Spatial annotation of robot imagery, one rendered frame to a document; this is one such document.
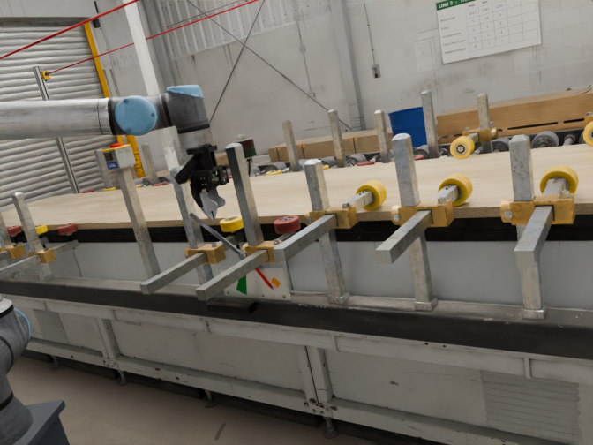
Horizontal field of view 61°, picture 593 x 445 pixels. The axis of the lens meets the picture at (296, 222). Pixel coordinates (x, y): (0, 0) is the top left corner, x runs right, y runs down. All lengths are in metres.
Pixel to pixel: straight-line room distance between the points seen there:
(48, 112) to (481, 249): 1.13
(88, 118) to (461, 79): 7.62
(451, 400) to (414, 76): 7.40
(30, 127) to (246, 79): 9.27
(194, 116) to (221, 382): 1.26
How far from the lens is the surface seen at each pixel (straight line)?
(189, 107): 1.38
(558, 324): 1.22
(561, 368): 1.33
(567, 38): 8.27
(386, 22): 8.92
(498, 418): 1.74
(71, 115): 1.28
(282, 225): 1.53
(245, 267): 1.38
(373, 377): 1.83
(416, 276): 1.27
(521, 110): 7.09
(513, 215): 1.14
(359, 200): 1.41
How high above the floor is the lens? 1.29
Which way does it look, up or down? 15 degrees down
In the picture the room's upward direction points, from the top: 12 degrees counter-clockwise
